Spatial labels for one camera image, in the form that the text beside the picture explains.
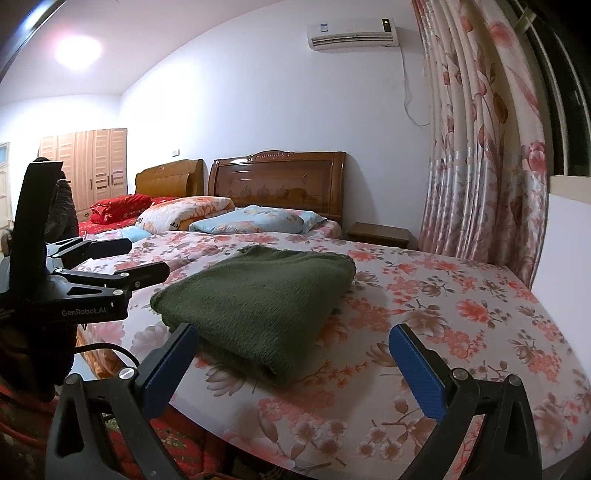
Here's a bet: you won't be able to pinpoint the white wall air conditioner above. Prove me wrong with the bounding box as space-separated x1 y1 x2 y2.
307 17 400 51

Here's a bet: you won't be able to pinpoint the orange floral folded quilt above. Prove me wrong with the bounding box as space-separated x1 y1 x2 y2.
137 196 236 232

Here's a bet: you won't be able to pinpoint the red folded quilt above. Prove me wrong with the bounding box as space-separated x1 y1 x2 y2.
90 194 153 224

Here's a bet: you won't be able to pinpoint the dark framed window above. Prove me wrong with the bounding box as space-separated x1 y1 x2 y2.
508 0 591 178

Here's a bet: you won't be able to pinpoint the round ceiling light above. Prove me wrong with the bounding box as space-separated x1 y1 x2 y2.
53 34 105 72

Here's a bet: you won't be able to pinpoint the large glossy wooden headboard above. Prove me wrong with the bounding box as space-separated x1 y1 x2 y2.
208 151 347 224

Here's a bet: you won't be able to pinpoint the black cable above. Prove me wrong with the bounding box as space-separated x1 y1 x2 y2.
74 340 139 368

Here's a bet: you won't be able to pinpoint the green and white knit sweater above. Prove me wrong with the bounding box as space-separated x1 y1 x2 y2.
150 244 357 387

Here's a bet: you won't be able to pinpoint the light wooden wardrobe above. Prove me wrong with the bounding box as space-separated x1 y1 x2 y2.
39 128 129 222

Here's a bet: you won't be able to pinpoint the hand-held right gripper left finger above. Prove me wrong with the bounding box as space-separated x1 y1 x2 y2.
44 322 200 480

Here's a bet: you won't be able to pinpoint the wooden nightstand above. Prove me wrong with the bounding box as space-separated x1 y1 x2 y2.
346 222 419 251

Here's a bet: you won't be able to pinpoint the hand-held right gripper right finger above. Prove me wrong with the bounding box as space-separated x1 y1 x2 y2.
388 323 543 480

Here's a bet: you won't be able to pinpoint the bed with pink floral sheet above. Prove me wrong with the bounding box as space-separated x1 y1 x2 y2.
76 217 591 480

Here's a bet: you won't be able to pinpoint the small wooden headboard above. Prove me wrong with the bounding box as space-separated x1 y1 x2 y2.
135 159 206 197

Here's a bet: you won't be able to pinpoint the white air conditioner cable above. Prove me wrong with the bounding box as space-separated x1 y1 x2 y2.
398 46 432 127

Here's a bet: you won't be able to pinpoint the pink floral curtain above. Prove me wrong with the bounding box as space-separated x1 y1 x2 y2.
411 0 552 289

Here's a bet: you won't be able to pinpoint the dark hanging clothes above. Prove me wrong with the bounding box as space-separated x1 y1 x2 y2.
54 179 82 237

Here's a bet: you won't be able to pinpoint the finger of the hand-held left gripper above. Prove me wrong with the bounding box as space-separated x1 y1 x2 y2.
54 261 171 292
47 237 134 268

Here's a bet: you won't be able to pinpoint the light blue floral pillow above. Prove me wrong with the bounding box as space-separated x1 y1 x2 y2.
295 210 328 228
188 205 305 234

